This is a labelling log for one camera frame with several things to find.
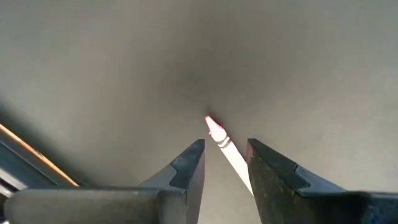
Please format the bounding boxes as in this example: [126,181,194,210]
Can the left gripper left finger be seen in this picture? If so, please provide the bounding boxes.
[4,138,206,224]

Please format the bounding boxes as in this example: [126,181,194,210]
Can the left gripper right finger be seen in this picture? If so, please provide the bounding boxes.
[247,138,398,224]

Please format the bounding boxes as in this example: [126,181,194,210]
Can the black table mat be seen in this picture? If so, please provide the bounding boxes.
[0,0,398,224]

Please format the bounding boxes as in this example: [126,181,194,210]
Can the black aluminium table frame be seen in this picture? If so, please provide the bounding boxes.
[0,123,80,203]

